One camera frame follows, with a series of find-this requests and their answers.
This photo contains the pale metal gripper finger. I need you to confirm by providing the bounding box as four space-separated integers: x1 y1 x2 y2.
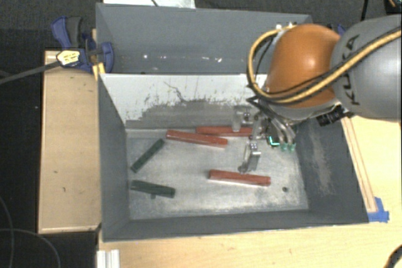
232 107 254 133
237 140 263 174

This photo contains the grey metal bin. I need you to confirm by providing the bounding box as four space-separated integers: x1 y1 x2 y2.
94 2 371 242

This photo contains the dark green flat block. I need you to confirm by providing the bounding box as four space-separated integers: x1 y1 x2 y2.
129 138 166 174
129 180 177 200

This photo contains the red-brown flat block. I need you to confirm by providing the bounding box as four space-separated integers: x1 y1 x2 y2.
195 125 254 137
165 129 229 149
207 169 272 188

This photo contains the black cylinder on white bracket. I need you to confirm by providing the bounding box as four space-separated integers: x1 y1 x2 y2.
315 104 353 127

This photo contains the pale wood flat board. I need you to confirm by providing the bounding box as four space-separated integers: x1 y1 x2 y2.
37 50 103 235

